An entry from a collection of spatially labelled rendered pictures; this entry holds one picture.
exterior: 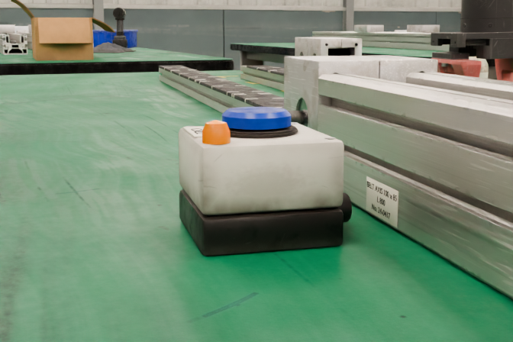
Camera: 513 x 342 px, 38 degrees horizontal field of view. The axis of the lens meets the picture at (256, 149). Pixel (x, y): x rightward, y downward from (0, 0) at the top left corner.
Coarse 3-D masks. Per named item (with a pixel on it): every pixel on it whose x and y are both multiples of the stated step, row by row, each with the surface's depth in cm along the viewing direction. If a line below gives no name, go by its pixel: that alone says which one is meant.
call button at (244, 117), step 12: (240, 108) 43; (252, 108) 43; (264, 108) 43; (276, 108) 43; (228, 120) 42; (240, 120) 41; (252, 120) 41; (264, 120) 41; (276, 120) 41; (288, 120) 42
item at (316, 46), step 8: (312, 40) 160; (320, 40) 154; (328, 40) 154; (336, 40) 154; (344, 40) 155; (352, 40) 155; (360, 40) 155; (312, 48) 160; (320, 48) 154; (328, 48) 159; (336, 48) 159; (344, 48) 160; (352, 48) 157; (360, 48) 156
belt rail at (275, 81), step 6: (240, 66) 173; (246, 66) 168; (246, 72) 168; (252, 72) 163; (258, 72) 158; (264, 72) 153; (240, 78) 174; (246, 78) 169; (252, 78) 163; (258, 78) 158; (264, 78) 156; (270, 78) 151; (276, 78) 145; (282, 78) 141; (264, 84) 154; (270, 84) 149; (276, 84) 145; (282, 84) 141; (282, 90) 141
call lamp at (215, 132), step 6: (216, 120) 39; (204, 126) 39; (210, 126) 39; (216, 126) 39; (222, 126) 39; (204, 132) 39; (210, 132) 39; (216, 132) 39; (222, 132) 39; (228, 132) 39; (204, 138) 39; (210, 138) 39; (216, 138) 39; (222, 138) 39; (228, 138) 39
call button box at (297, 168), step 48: (192, 144) 41; (240, 144) 39; (288, 144) 40; (336, 144) 40; (192, 192) 41; (240, 192) 39; (288, 192) 40; (336, 192) 41; (240, 240) 40; (288, 240) 40; (336, 240) 41
